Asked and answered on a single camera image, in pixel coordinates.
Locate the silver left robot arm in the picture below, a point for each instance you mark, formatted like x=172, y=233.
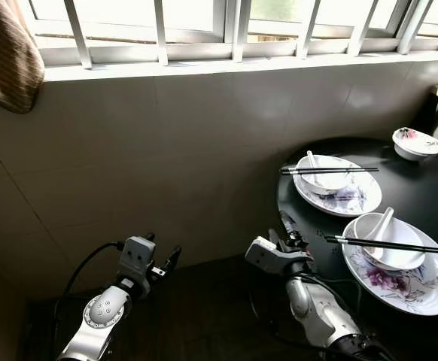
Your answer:
x=102, y=312

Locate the white ceramic bowl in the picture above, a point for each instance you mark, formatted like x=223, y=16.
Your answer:
x=328, y=183
x=403, y=258

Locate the round black table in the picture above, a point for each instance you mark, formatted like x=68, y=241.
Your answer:
x=411, y=188

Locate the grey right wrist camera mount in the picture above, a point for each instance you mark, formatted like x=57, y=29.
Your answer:
x=266, y=254

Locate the small white floral bowl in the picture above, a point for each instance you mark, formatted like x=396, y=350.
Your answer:
x=415, y=149

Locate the brown curtain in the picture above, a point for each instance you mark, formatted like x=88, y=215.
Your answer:
x=8, y=53

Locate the white window frame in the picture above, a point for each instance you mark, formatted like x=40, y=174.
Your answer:
x=196, y=51

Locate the black chopstick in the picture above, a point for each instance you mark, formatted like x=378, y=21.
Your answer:
x=291, y=169
x=411, y=246
x=291, y=174
x=336, y=242

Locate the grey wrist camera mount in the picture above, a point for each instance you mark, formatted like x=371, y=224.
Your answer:
x=138, y=259
x=266, y=254

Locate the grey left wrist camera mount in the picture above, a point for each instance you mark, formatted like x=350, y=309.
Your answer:
x=138, y=259

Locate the white window bar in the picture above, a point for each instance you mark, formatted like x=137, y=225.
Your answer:
x=360, y=30
x=77, y=34
x=159, y=34
x=415, y=26
x=307, y=30

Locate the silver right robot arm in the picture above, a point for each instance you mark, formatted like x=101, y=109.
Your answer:
x=320, y=312

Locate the white floral plate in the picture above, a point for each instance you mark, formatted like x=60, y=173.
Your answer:
x=358, y=201
x=407, y=289

